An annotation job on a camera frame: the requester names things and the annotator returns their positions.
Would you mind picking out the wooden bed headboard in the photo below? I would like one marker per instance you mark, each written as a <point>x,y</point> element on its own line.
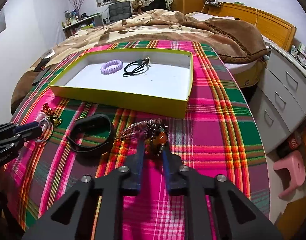
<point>268,22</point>

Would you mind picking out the white shelf with bottles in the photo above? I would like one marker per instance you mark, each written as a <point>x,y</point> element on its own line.
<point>80,23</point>

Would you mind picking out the red packet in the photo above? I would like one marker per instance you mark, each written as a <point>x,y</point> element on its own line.
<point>294,141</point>

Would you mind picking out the pink green plaid cloth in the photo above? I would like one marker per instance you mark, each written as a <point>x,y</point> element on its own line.
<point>218,130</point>

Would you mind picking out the clutter on drawer cabinet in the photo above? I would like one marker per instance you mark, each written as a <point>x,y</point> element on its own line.
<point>301,53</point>

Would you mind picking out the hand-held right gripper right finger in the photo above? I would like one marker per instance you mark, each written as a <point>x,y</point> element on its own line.
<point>168,170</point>

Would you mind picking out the white card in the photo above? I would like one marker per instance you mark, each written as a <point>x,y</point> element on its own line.
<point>48,53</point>

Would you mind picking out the dark flat wallet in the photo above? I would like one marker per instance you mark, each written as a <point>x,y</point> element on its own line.
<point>43,63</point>

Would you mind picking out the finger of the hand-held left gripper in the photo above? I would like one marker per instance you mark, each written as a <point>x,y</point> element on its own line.
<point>28,127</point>
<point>30,135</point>

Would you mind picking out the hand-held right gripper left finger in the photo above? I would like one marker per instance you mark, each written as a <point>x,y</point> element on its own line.
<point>139,160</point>

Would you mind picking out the dried purple branches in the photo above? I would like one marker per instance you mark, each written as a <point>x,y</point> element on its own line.
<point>79,1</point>

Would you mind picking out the yellow cardboard box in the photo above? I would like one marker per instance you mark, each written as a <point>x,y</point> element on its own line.
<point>155,85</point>

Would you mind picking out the brown patterned blanket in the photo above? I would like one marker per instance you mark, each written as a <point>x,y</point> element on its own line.
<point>168,30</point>

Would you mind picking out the white drawer cabinet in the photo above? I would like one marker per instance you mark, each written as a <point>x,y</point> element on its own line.
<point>280,92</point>

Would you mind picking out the black wristband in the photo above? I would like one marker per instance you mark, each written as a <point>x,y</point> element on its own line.
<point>98,118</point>

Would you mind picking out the white pillow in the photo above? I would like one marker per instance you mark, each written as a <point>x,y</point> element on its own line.
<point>210,16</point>

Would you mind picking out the black bag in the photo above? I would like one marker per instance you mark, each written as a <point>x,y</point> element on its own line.
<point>159,3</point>

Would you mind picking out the pink plastic stool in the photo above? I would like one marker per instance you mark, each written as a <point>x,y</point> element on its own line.
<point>290,170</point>

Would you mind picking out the black smartphone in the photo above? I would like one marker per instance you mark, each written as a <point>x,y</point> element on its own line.
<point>40,76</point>

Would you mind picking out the black chair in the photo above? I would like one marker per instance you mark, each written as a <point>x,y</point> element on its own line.
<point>119,11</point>

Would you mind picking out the brown teddy bear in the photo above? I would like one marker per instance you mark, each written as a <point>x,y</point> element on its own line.
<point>136,6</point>

